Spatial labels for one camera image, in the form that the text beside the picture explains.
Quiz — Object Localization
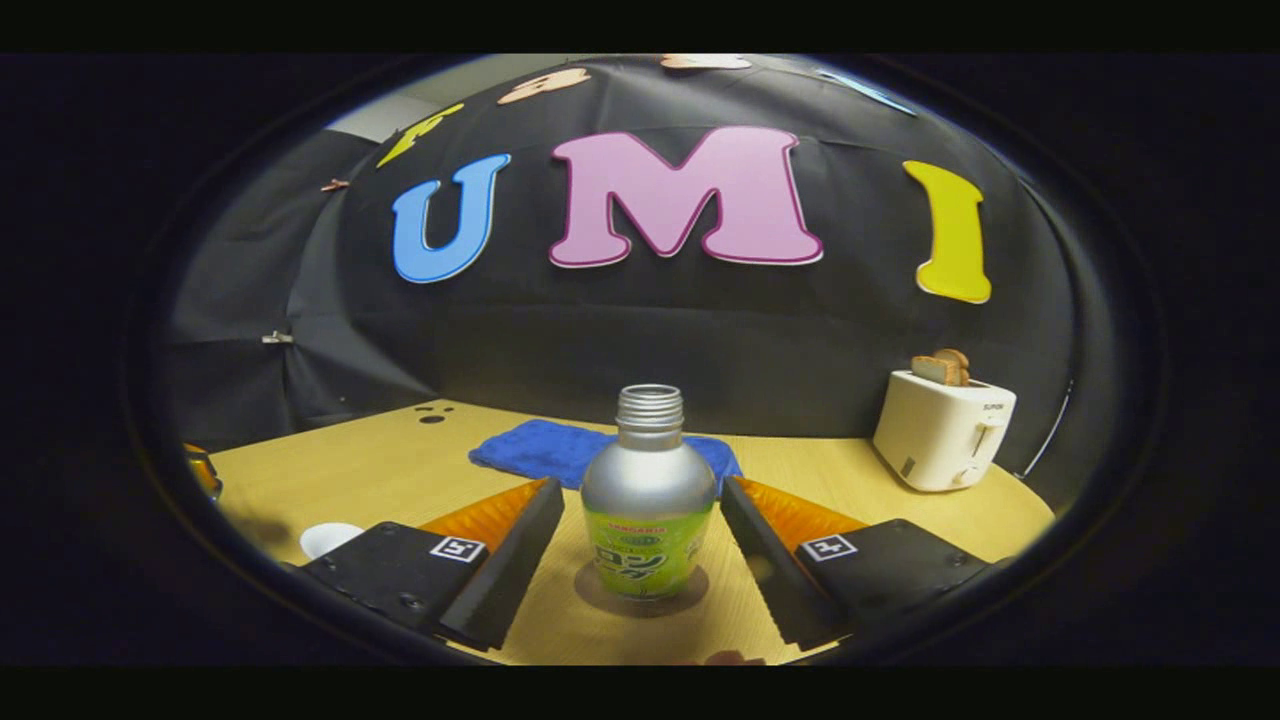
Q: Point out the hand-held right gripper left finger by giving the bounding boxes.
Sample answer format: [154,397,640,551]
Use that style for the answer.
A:
[300,477,566,653]

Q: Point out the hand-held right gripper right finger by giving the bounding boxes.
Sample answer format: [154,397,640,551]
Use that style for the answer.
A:
[720,476,991,651]

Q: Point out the white teacup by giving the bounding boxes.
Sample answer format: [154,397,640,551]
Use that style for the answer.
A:
[299,522,366,560]

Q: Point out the silver green-label water bottle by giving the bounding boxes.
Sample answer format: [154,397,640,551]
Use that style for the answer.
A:
[580,384,719,601]

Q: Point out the blue towel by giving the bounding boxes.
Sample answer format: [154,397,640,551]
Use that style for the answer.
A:
[468,419,744,491]

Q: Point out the white toaster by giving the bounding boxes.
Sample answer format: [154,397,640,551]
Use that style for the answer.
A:
[873,369,1018,492]

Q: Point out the toast slices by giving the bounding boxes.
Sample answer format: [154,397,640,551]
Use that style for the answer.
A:
[911,348,971,388]

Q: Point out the black backdrop cloth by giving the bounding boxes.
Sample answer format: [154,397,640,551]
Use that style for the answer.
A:
[165,55,1101,481]

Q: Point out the white toaster cable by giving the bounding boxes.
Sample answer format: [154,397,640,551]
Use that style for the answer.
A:
[1018,378,1076,479]

